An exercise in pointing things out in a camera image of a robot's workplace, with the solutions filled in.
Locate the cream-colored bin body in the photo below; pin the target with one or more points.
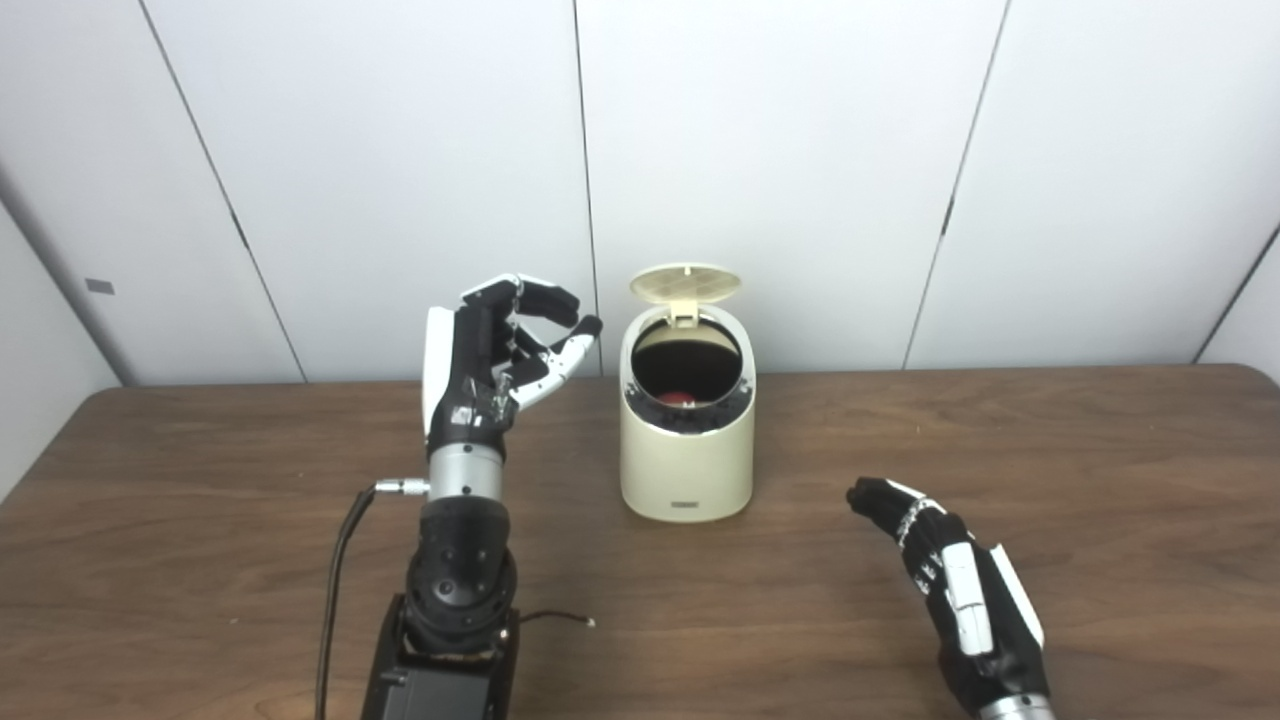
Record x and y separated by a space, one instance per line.
685 470

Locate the cream round bin lid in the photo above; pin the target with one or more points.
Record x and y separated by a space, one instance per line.
686 282

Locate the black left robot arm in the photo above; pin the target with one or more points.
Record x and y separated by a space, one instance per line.
460 580

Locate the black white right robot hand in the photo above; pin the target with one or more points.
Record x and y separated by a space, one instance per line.
965 590

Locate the small grey wall plate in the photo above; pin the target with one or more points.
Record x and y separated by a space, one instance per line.
99 286

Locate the red apple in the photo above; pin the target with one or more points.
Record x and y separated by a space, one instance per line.
675 398

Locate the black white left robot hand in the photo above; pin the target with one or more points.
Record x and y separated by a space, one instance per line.
470 350

